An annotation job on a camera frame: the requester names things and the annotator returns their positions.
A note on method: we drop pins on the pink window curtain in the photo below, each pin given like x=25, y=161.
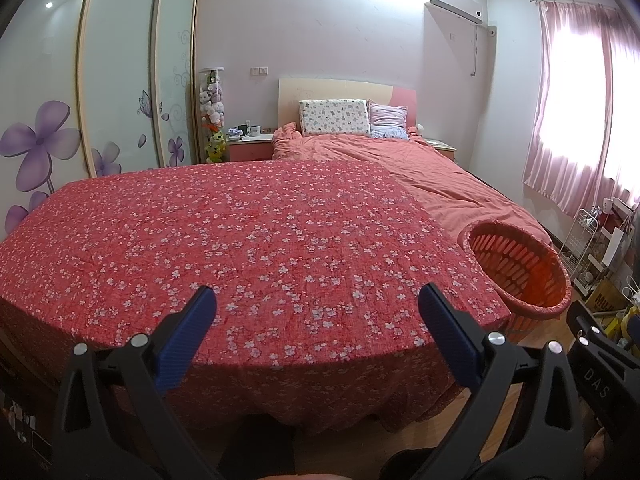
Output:
x=565, y=160

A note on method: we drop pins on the metal curtain rod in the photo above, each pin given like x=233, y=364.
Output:
x=575, y=1

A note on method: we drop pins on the orange plastic laundry basket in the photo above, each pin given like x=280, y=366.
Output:
x=520, y=329

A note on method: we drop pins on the red floral tablecloth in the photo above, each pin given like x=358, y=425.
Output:
x=250, y=240

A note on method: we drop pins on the sliding wardrobe with purple flowers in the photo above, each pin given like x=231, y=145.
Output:
x=115, y=85

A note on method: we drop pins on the yellow bag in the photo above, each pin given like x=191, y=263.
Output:
x=631, y=327

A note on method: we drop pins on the pink striped pillow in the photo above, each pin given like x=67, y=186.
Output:
x=390, y=117

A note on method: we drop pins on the white wall switch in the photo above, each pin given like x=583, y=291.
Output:
x=259, y=69

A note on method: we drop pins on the clear tube of plush toys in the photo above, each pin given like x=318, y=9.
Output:
x=212, y=110

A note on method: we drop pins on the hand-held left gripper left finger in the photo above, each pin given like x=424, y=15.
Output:
x=187, y=340

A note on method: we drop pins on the beige and pink headboard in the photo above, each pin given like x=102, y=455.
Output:
x=325, y=89

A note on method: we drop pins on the brown paper bag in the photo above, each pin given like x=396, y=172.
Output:
x=605, y=297

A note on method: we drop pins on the pink and white nightstand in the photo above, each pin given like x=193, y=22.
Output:
x=442, y=149
x=250, y=150

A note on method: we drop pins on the white floral pillow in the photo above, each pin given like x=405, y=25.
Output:
x=335, y=117

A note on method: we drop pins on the dark printed box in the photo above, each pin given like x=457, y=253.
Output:
x=25, y=420

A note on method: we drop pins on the cluttered white desk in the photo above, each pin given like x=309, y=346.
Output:
x=625, y=210

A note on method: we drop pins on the white mug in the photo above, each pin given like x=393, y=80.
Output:
x=255, y=131

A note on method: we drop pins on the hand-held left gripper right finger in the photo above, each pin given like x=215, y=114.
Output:
x=450, y=340

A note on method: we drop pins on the white air conditioner pipe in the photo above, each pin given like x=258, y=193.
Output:
x=475, y=50

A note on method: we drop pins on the white air conditioner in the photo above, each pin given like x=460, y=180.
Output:
x=457, y=2

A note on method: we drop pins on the salmon duvet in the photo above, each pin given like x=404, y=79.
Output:
x=425, y=170

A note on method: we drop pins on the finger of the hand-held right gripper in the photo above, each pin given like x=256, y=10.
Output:
x=582, y=325

